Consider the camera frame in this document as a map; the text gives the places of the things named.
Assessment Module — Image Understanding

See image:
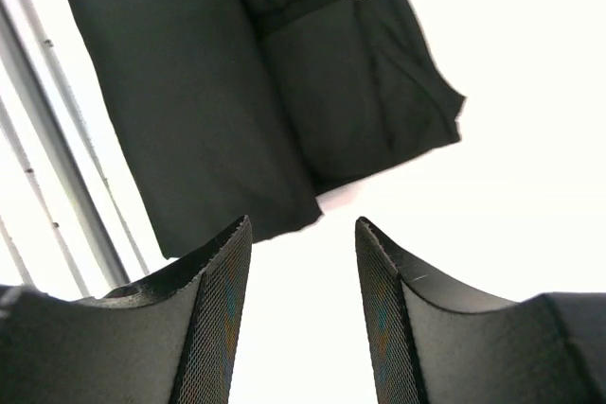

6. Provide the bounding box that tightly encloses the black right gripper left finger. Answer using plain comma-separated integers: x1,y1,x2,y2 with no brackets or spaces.
1,218,252,404

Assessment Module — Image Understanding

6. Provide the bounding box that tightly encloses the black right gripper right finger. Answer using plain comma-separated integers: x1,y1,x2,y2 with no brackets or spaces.
355,218,605,404

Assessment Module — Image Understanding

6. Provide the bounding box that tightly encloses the black t-shirt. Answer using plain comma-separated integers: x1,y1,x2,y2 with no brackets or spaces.
67,0,464,258

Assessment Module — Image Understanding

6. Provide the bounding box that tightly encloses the aluminium mounting rail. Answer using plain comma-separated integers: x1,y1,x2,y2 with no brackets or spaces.
1,0,163,300

